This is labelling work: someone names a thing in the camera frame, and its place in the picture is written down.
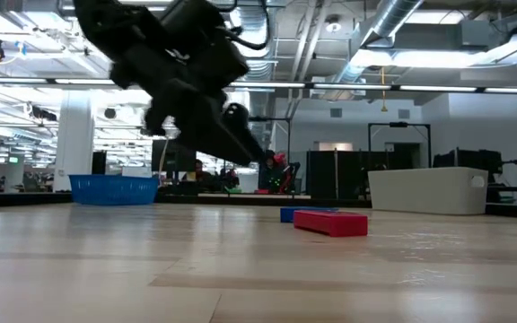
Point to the red black chair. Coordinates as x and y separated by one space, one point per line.
280 158

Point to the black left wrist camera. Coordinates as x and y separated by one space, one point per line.
195 22

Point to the green exit sign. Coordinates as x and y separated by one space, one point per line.
13 159

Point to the black partition cabinet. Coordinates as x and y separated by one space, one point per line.
330 175

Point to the blue plastic basket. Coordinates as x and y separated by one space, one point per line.
114 190

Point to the white box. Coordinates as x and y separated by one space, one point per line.
136 171

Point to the blue rectangular block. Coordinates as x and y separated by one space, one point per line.
286 215

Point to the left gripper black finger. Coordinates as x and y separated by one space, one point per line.
157 119
213 130

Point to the white plastic bin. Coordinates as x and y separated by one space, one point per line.
429 190

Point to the black metal table frame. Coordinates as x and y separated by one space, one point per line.
29 198

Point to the person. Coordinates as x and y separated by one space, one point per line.
198 170
272 179

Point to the black ceiling light track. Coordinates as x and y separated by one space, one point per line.
353 87

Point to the black gantry frame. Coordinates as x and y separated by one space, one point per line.
281 119
397 124

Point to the red rectangular block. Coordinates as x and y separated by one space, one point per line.
330 223

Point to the wooden desk top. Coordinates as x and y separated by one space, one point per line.
258 196

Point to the silver ventilation duct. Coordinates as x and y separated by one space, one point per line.
258 67
388 18

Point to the dark cabinet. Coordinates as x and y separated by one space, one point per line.
469 159

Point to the white pillar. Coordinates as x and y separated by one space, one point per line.
74 148

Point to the black monitor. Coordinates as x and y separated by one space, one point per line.
182 161

